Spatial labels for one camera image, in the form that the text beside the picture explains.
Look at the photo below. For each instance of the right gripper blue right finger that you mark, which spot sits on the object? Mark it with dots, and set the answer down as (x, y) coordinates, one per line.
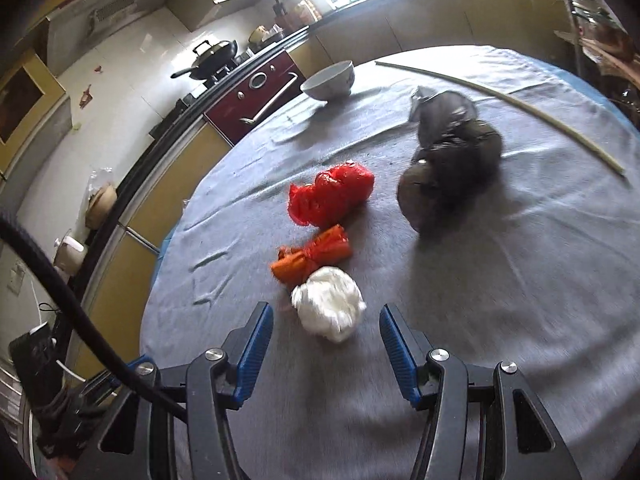
(407, 350)

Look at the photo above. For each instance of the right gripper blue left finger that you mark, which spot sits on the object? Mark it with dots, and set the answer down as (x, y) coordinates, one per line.
(246, 348)

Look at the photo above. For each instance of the white paper ball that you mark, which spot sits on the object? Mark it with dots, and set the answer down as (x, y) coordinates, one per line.
(329, 304)

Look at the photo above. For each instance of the orange red plastic wrapper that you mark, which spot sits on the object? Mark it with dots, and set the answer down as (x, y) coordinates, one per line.
(295, 265)

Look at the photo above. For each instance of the red plastic bag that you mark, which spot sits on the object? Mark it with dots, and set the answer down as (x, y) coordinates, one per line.
(334, 193)

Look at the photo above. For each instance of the black plastic bag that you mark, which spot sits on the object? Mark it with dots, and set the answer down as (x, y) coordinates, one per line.
(457, 155)

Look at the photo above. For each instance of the blue under cloth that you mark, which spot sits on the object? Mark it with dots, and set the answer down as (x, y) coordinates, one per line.
(161, 255)

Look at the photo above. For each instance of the white ceramic jar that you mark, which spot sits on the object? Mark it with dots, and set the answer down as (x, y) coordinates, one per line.
(69, 254)

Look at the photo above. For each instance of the grey tablecloth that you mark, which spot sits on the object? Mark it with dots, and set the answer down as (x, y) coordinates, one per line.
(542, 269)

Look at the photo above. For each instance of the brown clay pot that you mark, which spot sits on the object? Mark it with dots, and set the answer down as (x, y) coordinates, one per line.
(99, 206)

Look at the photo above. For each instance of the dark red oven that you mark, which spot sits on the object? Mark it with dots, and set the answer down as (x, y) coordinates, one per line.
(256, 97)

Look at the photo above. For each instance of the white ceramic bowl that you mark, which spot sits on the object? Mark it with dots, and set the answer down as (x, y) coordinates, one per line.
(331, 83)

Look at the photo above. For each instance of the black wok with lid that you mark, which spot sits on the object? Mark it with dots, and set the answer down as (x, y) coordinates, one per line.
(209, 59)

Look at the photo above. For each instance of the metal storage shelf rack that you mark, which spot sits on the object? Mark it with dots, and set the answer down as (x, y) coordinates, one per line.
(604, 54)

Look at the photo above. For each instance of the range hood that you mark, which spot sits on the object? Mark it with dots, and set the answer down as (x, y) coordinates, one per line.
(81, 25)

